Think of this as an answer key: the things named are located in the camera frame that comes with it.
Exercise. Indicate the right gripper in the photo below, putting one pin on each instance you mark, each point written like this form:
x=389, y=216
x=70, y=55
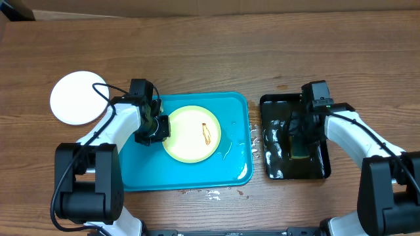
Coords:
x=300, y=121

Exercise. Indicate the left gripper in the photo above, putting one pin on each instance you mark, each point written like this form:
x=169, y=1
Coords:
x=165, y=121

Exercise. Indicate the yellow green sponge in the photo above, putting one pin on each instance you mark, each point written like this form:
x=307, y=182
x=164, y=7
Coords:
x=298, y=148

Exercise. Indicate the yellow-green plate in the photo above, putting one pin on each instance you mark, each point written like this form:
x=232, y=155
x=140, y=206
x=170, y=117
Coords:
x=195, y=134

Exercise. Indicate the white plate with stain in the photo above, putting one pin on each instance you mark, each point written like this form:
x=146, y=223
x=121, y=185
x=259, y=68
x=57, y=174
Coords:
x=79, y=98

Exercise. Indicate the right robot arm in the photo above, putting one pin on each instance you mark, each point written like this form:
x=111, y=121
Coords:
x=388, y=195

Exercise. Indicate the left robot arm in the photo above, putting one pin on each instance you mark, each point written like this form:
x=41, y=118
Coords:
x=88, y=185

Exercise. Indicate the black water tray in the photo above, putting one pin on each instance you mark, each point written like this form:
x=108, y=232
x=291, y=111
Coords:
x=276, y=109

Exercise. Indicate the teal plastic tray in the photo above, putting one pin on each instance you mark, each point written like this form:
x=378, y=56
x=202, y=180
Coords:
x=151, y=168

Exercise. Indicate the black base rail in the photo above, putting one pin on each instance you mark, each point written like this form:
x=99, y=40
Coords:
x=291, y=231

